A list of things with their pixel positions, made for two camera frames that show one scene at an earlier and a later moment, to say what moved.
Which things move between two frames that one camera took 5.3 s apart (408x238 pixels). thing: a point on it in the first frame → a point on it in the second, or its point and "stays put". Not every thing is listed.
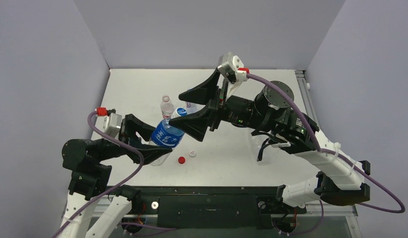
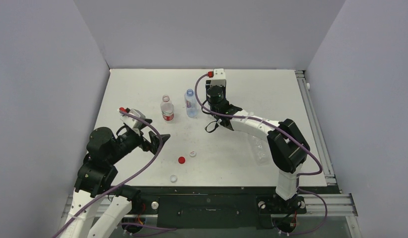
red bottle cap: (181, 160) stays put
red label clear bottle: (167, 107) stays put
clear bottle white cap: (191, 107) stays put
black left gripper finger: (150, 153) → (154, 144)
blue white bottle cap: (179, 112) → (173, 178)
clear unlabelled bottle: (257, 141) stays put
